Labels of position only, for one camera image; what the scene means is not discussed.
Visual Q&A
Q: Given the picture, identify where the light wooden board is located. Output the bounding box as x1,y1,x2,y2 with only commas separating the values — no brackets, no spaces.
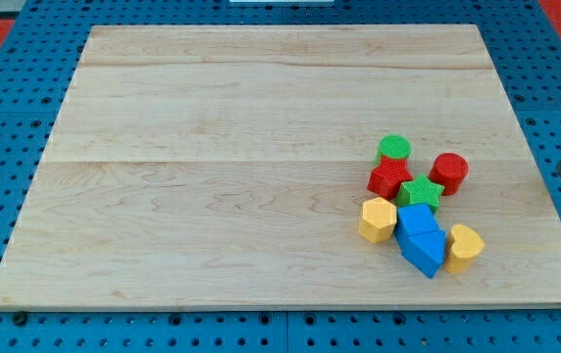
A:
0,25,561,312

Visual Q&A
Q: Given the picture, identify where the red cylinder block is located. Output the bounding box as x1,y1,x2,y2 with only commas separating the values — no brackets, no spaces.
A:
429,153,469,196

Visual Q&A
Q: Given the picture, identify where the yellow heart block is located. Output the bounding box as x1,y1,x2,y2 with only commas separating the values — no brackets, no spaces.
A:
442,224,485,274

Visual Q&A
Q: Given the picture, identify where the green star block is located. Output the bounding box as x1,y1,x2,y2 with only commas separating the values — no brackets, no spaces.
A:
394,174,444,214

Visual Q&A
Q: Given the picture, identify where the blue triangle block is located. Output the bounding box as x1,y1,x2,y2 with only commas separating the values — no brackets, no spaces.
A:
396,229,446,278

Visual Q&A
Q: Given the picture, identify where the red star block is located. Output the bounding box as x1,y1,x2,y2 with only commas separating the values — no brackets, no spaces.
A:
367,156,413,200

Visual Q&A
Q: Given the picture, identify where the blue cube block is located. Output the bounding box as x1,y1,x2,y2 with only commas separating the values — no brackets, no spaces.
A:
394,203,440,250

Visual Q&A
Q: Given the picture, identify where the green cylinder block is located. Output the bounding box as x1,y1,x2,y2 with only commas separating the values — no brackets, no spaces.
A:
375,134,412,165

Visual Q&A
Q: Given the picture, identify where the yellow hexagon block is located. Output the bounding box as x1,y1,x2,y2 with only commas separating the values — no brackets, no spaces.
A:
358,197,397,244

